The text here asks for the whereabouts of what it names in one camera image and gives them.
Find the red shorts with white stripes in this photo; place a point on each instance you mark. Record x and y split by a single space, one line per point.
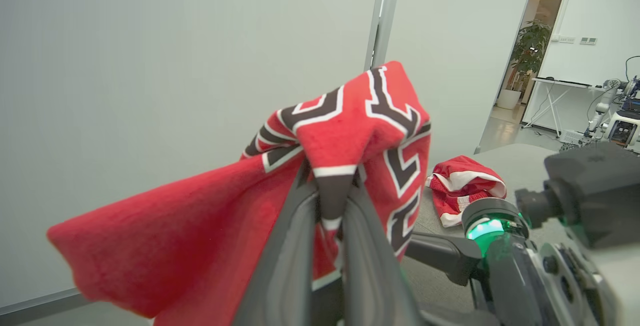
470 168

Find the red jersey with black letters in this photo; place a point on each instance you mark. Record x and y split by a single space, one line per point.
200 226

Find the white folding table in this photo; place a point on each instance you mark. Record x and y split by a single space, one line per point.
560 83

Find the white plant pot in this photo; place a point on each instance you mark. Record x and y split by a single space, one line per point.
508 99

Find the green potted plant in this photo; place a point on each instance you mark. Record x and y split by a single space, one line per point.
532 51

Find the grey wall switch panel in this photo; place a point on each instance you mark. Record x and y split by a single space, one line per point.
588 40

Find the grey partition bottom rail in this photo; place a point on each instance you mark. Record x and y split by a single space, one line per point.
40 303

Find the grey partition joint post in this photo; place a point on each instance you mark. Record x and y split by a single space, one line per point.
382 16

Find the white grey background robot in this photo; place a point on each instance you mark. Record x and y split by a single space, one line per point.
622 126

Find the white wall socket strip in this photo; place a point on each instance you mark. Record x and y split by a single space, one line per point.
565 39

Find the grey fabric sofa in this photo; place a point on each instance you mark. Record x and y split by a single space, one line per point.
520 166

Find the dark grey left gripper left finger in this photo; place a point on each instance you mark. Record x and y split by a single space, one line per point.
285 266

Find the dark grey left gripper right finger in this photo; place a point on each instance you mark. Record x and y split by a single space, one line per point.
370 276

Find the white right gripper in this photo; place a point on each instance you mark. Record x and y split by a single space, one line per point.
520 286

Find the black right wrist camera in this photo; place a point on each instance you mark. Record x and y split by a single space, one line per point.
595 191

